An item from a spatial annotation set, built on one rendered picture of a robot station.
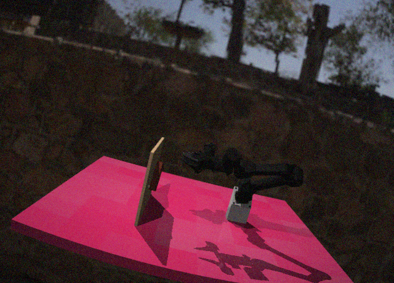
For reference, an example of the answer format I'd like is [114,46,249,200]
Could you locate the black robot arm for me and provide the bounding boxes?
[218,148,304,204]

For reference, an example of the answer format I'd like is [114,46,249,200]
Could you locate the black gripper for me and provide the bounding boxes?
[181,146,221,174]

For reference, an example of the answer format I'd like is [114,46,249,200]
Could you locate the dark red picture frame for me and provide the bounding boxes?
[148,161,164,191]

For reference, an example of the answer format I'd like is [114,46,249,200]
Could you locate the tan flat board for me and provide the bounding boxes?
[134,137,164,226]

